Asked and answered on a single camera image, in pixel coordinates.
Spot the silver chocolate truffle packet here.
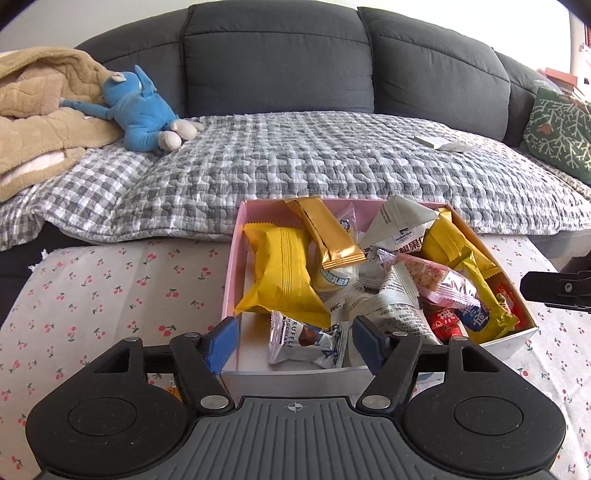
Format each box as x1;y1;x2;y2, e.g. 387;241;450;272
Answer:
268;310;350;369

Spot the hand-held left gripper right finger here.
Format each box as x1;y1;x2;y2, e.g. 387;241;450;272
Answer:
353;315;509;413

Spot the large yellow snack packet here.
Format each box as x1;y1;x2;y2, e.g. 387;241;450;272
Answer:
235;223;332;329

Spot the yellow cake packet blue label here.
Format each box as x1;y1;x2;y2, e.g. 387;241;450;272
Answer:
313;259;365;295

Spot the cherry print tablecloth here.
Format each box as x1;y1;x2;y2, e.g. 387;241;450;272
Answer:
0;234;591;480

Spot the pink and white snack packet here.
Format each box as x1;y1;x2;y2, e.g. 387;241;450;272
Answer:
392;253;482;308

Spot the grey checked quilt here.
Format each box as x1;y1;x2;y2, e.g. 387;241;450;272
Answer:
0;112;591;254

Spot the gold bar snack packet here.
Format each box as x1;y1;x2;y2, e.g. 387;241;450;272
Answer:
285;198;366;271

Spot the clear packet with blue print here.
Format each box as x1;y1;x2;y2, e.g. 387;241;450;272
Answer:
335;203;360;246

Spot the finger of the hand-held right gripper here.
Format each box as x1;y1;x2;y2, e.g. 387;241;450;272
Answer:
520;271;591;315

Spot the small silver snack packet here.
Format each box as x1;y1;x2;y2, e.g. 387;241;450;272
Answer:
358;248;394;290

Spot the long yellow snack packet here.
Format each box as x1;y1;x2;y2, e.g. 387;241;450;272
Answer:
421;210;520;346

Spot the red candy packet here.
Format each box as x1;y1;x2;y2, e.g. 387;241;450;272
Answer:
424;308;468;344

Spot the dark grey sofa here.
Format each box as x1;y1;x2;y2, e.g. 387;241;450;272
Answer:
0;4;591;325

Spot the stack of books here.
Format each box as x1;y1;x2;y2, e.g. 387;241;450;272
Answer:
545;67;591;101

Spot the blue plush toy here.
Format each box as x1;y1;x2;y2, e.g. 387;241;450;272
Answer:
60;65;204;152

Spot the pink cardboard box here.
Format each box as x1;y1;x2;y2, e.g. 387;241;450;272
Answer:
221;198;539;394

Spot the newspaper print snack packet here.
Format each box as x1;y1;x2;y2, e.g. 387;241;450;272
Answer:
350;265;443;346

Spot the white paper packet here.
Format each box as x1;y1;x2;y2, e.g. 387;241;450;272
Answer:
414;135;474;152

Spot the beige fleece blanket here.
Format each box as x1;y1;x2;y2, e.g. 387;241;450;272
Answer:
0;47;122;202

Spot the white triangular snack packet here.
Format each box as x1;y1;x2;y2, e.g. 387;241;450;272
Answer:
359;194;442;260

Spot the red snack packet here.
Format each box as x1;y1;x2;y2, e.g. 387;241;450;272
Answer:
486;271;526;325

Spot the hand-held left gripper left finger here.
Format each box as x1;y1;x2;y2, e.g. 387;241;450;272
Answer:
84;316;240;413

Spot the green patterned cushion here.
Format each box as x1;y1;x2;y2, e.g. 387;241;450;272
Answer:
522;86;591;188

